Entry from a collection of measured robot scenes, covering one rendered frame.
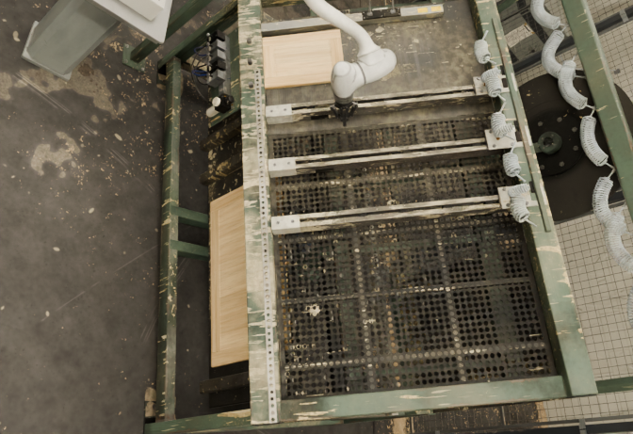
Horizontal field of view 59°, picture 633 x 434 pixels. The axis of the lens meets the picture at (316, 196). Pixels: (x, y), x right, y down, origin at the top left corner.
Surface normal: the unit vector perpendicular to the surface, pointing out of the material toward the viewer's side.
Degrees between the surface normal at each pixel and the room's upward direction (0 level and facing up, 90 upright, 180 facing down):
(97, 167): 0
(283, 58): 51
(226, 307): 90
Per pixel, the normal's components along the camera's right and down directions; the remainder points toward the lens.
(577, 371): -0.07, -0.39
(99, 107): 0.73, -0.32
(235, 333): -0.68, -0.24
